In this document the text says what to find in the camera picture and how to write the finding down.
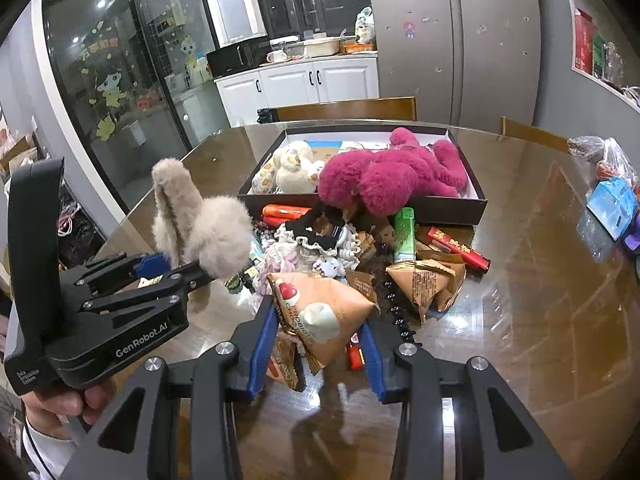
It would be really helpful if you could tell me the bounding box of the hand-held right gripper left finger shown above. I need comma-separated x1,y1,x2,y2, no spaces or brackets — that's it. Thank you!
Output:
60,295,281,480

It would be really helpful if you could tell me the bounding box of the green snack packet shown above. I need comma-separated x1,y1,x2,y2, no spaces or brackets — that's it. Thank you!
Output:
392,207,418,263

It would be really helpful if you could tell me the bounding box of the white wall shelf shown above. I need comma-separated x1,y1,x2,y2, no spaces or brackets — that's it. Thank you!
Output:
562,0,640,111

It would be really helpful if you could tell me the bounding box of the small red snack packet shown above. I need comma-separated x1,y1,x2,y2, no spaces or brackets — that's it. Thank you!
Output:
346,332,368,371

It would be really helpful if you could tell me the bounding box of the red box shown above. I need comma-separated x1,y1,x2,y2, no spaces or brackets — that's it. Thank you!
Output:
574,8,598,72

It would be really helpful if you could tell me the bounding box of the white kitchen cabinet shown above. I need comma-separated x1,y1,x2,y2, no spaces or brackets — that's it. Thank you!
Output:
214,56,381,128

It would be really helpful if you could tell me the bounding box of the beige plush rabbit toy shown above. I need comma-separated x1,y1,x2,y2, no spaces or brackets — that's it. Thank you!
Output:
151,157,252,281

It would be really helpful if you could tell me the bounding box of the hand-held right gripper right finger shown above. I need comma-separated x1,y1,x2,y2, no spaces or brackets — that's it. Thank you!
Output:
357,317,576,480

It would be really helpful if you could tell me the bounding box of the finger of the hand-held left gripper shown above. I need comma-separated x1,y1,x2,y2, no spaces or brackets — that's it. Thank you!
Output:
75,260,221,318
62,254,171,296

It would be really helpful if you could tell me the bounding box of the person's left forearm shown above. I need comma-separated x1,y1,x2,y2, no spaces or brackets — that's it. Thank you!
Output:
20,410,86,480

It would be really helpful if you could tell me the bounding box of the black white lace scrunchie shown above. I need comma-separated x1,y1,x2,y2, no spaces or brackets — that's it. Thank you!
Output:
292,207,351,256

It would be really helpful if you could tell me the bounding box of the person's left hand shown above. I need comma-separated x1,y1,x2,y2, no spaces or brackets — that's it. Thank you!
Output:
20,377,118,428

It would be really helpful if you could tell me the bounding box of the white plastic bag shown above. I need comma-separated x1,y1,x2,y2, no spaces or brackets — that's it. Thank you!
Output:
355,6,376,45

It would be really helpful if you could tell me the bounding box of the purple cloth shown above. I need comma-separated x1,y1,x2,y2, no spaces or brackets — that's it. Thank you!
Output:
622,215,640,253

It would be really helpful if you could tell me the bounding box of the brown triangular snack packet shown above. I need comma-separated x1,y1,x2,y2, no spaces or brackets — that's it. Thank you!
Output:
385,260,468,323

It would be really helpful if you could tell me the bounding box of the small brown snack packet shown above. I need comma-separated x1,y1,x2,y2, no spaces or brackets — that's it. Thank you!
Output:
345,271,378,306

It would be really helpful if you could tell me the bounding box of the silver refrigerator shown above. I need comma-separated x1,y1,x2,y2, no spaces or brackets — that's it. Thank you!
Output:
362,0,543,128

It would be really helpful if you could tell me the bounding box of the tan triangular snack packet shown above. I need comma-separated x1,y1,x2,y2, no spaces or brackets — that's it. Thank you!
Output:
266,271,378,376

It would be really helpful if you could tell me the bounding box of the white plush toy patterned ear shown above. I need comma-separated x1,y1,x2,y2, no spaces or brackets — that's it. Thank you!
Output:
250,141,326,195

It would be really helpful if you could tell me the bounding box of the clear plastic bag of snacks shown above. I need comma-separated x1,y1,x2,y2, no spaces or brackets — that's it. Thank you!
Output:
567,135,640,181

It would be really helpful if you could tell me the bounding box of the brown flat snack packet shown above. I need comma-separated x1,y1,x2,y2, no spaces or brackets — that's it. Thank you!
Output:
265,330,308,393

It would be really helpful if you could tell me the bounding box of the black bead string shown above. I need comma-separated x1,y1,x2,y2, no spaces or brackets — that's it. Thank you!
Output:
377,280,418,343

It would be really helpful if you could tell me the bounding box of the glass door with stickers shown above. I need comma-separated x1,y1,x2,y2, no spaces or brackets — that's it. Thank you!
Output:
41,0,236,211

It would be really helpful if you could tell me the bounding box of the pale lace scrunchie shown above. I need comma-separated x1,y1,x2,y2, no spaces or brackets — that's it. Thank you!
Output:
260,225,311,281

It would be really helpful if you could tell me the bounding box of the black microwave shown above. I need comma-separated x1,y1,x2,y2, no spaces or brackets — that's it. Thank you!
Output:
206,40,271,78

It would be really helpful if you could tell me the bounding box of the white basin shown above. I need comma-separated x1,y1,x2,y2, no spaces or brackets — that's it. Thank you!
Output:
302,36,346,57

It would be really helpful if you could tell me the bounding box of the orange tube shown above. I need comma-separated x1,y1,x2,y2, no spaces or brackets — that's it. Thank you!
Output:
263,203,313,218

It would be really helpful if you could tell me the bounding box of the blue box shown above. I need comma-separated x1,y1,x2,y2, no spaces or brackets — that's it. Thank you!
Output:
586,177,640,241

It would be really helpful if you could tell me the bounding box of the long red snack packet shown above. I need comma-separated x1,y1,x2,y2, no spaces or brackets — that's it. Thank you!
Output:
425,226,491,276

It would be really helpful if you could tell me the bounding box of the dark shallow box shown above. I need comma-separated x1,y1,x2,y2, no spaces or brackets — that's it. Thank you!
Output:
236,127,488,226

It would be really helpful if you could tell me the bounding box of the magenta fluffy cloth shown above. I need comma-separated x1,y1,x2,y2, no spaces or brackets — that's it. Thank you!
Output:
317,127,468,218

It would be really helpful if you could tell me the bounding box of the glossy brown desktop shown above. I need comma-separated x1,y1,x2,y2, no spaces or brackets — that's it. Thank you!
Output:
95,121,640,480

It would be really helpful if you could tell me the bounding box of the dark glass wall cabinet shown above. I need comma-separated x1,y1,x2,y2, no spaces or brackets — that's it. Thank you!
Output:
248,0,371,43

